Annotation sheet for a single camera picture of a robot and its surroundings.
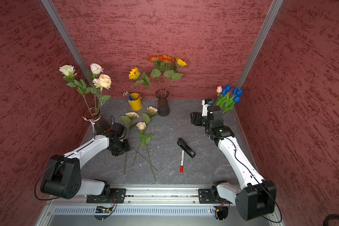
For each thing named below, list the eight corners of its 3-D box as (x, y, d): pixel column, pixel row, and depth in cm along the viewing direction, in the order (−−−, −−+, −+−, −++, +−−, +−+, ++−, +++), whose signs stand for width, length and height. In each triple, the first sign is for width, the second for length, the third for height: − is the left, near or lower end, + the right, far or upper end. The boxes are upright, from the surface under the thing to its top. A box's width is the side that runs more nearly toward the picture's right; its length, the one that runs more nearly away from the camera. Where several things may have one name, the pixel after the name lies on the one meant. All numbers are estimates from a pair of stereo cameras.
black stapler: (190, 160, 89) (191, 157, 86) (176, 143, 97) (176, 140, 94) (195, 156, 91) (196, 153, 87) (180, 139, 99) (180, 136, 95)
